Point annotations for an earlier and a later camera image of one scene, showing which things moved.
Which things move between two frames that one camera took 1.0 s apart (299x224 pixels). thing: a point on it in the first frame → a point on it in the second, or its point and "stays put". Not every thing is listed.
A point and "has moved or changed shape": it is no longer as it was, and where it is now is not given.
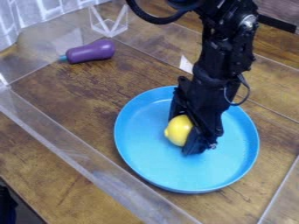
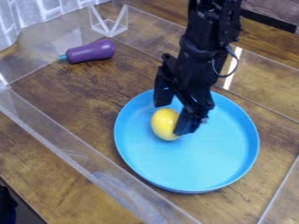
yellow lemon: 179,129 has moved or changed shape
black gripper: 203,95 → 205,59
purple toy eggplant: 99,51 stays put
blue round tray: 161,163 stays put
